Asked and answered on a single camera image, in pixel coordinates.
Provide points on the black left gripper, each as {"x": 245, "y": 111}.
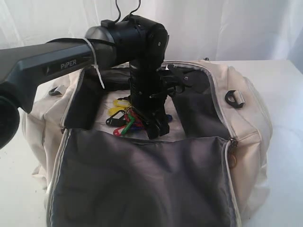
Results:
{"x": 149, "y": 91}

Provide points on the bunch of colourful key tags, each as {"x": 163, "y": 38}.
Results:
{"x": 127, "y": 116}

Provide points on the cream fabric duffel bag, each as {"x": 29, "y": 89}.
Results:
{"x": 210, "y": 170}

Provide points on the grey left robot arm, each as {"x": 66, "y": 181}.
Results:
{"x": 22, "y": 69}

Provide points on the white zip tie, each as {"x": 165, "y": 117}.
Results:
{"x": 95, "y": 64}

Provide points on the white backdrop curtain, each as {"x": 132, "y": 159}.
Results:
{"x": 217, "y": 29}

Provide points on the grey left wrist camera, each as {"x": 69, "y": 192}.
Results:
{"x": 181, "y": 79}

